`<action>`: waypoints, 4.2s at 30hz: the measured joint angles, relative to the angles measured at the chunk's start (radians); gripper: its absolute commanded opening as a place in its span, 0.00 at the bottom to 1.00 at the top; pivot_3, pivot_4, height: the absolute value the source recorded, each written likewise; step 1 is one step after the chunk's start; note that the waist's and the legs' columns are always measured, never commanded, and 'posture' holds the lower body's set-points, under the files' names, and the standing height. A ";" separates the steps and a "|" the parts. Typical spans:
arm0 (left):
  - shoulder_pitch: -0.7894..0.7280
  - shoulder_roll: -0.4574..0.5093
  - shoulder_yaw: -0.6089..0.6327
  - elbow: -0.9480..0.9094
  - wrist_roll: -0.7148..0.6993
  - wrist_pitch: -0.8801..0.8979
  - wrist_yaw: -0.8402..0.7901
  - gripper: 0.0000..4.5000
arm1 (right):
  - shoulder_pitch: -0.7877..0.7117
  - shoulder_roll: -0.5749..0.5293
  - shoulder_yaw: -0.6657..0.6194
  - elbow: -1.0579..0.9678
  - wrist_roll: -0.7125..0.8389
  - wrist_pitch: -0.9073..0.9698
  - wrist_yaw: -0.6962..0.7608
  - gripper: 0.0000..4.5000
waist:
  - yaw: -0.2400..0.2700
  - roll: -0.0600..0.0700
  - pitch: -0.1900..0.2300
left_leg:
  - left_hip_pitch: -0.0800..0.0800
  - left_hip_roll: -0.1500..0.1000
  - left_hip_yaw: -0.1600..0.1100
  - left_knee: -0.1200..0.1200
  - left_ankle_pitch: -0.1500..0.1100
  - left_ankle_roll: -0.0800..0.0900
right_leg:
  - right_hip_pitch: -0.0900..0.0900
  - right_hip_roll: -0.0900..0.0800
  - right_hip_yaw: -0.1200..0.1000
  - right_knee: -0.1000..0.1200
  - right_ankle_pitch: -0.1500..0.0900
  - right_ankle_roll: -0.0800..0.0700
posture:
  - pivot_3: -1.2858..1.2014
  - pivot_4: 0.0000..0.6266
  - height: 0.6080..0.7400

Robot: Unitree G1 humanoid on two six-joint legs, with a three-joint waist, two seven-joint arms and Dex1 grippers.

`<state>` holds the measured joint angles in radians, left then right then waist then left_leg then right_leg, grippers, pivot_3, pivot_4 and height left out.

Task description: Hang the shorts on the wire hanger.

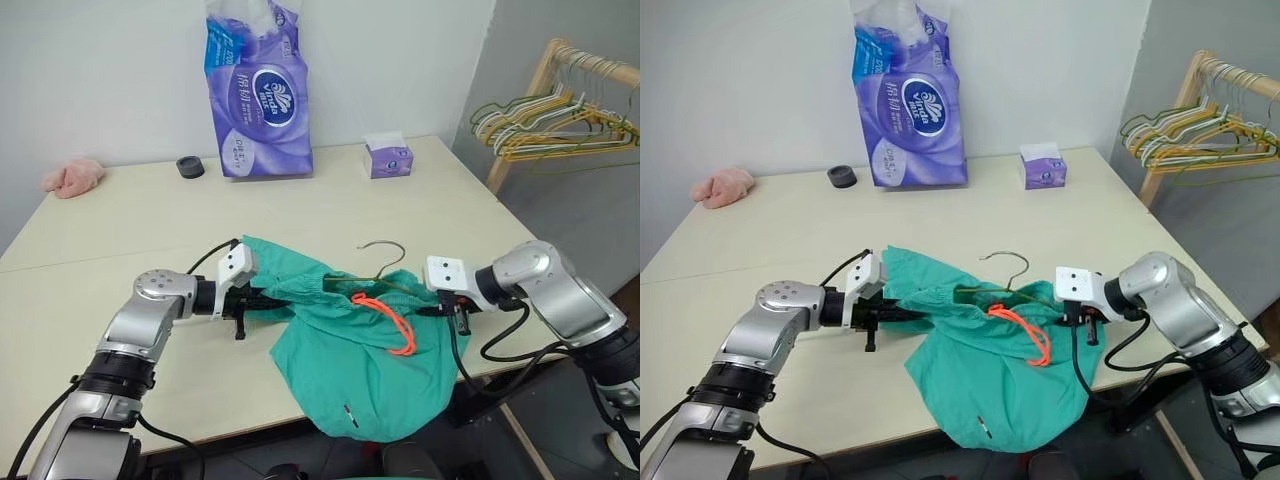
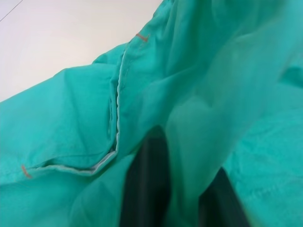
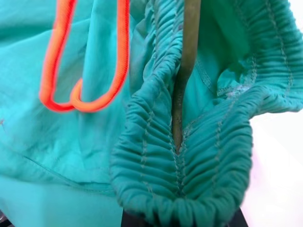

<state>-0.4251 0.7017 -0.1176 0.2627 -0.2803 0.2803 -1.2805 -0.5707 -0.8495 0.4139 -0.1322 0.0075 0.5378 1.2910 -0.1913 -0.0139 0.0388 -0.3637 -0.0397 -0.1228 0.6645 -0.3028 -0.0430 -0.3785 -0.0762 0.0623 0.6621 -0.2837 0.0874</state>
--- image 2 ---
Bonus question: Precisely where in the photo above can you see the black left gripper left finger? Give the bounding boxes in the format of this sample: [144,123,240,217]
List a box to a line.
[119,126,172,227]

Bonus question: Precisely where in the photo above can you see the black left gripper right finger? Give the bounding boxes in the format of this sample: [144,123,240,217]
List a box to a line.
[198,166,252,227]

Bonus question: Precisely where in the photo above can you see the green shorts with orange drawstring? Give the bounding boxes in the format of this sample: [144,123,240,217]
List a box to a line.
[0,0,303,227]

